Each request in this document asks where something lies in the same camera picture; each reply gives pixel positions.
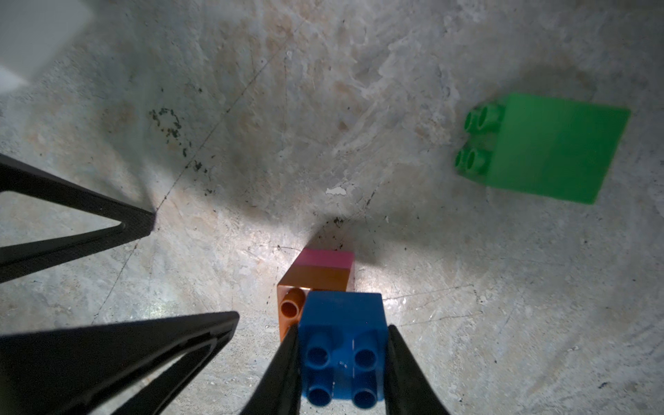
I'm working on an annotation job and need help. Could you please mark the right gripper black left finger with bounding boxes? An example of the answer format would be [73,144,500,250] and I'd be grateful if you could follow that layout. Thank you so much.
[240,325,302,415]

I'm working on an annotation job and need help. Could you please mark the orange lego brick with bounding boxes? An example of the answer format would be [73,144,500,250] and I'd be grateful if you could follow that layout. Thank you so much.
[277,265,354,342]

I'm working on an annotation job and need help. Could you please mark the magenta lego brick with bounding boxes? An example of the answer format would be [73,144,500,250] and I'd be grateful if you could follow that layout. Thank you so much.
[294,248,356,292]

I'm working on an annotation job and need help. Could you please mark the green lego brick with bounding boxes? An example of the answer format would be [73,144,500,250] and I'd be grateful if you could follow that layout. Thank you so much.
[454,93,631,205]

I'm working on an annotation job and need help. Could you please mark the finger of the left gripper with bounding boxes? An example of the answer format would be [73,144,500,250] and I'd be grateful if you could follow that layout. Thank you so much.
[1,311,240,414]
[1,155,157,283]

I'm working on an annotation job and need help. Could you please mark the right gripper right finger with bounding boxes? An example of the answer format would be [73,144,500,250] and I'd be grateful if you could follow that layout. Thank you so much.
[384,324,450,415]

